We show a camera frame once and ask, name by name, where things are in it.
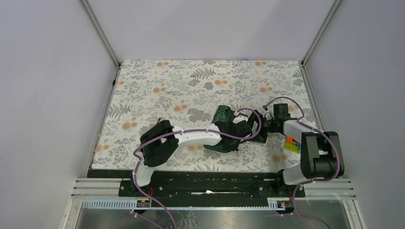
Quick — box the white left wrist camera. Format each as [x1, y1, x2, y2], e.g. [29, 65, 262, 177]
[232, 112, 248, 124]

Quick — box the floral patterned table mat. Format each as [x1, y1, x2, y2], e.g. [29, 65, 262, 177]
[91, 60, 318, 170]

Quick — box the colourful toy block stack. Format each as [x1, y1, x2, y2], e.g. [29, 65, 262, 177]
[284, 136, 301, 153]

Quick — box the dark green cloth napkin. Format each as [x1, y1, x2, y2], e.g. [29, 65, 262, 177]
[204, 105, 257, 153]

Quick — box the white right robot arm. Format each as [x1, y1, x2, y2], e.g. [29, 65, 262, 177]
[248, 104, 344, 197]

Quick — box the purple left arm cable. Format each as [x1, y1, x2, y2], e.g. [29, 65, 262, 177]
[133, 108, 263, 229]

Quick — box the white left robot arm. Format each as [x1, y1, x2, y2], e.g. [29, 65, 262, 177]
[129, 119, 253, 196]

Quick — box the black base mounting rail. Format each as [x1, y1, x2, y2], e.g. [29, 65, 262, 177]
[87, 169, 305, 208]

